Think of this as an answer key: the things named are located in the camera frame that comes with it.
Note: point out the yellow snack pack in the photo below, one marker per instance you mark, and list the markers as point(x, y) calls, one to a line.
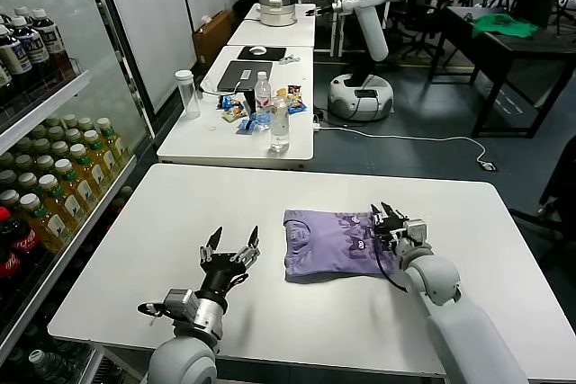
point(281, 93)

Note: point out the blue snack pack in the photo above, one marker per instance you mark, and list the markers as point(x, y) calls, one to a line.
point(297, 108)
point(227, 102)
point(252, 125)

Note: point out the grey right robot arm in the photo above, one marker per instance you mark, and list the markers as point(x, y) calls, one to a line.
point(454, 325)

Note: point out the black mouse pad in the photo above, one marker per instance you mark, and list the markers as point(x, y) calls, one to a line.
point(274, 53)

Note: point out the steel steamer pot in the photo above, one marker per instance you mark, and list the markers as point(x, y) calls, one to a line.
point(276, 8)

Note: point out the glass door beverage cooler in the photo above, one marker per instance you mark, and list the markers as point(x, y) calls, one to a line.
point(45, 105)

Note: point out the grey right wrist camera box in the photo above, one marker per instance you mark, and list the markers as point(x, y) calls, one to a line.
point(416, 231)

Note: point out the black metal table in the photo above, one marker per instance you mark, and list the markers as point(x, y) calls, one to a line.
point(553, 44)

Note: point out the dark grey laptop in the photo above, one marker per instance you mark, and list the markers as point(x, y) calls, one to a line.
point(243, 76)

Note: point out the green cloth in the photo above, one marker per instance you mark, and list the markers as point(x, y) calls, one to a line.
point(499, 26)

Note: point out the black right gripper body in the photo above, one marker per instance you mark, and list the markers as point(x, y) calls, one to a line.
point(390, 233)

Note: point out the water bottle red label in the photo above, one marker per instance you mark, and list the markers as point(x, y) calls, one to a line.
point(263, 96)

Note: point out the purple t-shirt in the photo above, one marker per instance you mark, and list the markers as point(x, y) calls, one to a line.
point(324, 249)

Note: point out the white computer mouse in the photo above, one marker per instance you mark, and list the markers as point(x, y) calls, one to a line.
point(257, 50)

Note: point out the white humanoid wheeled robot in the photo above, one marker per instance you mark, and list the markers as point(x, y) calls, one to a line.
point(371, 33)

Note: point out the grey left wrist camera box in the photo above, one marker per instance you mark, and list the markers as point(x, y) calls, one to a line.
point(180, 303)

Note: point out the clear jar white lid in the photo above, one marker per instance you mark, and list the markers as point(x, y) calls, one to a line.
point(189, 96)

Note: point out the white floor socket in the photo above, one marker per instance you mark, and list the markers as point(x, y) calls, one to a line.
point(487, 165)

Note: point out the white desk with snacks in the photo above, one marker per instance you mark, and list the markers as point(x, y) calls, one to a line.
point(211, 145)

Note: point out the dark tea bottle white cap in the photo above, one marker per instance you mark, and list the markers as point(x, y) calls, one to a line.
point(13, 60)
point(47, 40)
point(32, 53)
point(21, 11)
point(4, 17)

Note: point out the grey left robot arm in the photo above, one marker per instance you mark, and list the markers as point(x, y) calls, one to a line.
point(184, 361)

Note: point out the white desk with steamer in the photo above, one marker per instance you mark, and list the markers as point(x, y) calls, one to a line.
point(270, 35)

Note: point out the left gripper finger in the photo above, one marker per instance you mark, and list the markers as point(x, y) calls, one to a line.
point(253, 242)
point(213, 242)

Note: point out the clear plastic water bottle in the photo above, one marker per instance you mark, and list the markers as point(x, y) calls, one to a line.
point(279, 127)

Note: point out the cola bottle red label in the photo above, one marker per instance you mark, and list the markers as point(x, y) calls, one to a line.
point(9, 263)
point(24, 240)

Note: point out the brown cardboard box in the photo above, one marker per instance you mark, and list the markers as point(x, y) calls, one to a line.
point(211, 42)

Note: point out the water bottle green label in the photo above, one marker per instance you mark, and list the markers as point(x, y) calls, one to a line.
point(45, 368)

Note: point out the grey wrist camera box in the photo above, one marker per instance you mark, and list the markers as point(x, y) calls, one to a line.
point(416, 231)
point(180, 303)

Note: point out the beige snack pack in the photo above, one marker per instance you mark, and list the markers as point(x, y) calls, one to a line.
point(234, 114)

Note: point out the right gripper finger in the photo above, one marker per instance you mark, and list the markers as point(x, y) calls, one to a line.
point(376, 217)
point(393, 214)

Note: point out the yellow tea bottle white cap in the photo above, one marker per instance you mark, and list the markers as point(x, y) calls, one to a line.
point(85, 123)
point(54, 122)
point(56, 133)
point(74, 190)
point(22, 161)
point(72, 134)
point(38, 132)
point(45, 161)
point(27, 179)
point(41, 145)
point(5, 159)
point(60, 208)
point(70, 121)
point(85, 172)
point(98, 157)
point(60, 147)
point(110, 141)
point(10, 196)
point(6, 176)
point(45, 226)
point(23, 145)

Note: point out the dark snack pack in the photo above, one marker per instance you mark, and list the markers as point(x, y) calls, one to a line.
point(294, 90)

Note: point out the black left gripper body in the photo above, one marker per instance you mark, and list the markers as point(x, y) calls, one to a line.
point(220, 271)

